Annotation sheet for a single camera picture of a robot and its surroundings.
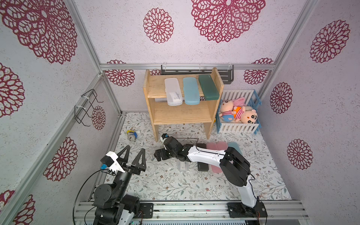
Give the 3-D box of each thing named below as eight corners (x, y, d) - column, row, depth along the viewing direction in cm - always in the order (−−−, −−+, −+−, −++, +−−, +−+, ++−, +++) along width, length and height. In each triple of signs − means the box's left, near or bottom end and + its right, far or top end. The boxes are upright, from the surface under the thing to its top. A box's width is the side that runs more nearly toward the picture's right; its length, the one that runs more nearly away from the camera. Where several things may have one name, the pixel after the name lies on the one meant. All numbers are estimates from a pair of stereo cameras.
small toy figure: (126, 141, 104) (124, 138, 100) (129, 134, 108) (127, 130, 105) (136, 141, 104) (134, 138, 100) (137, 134, 108) (136, 130, 105)
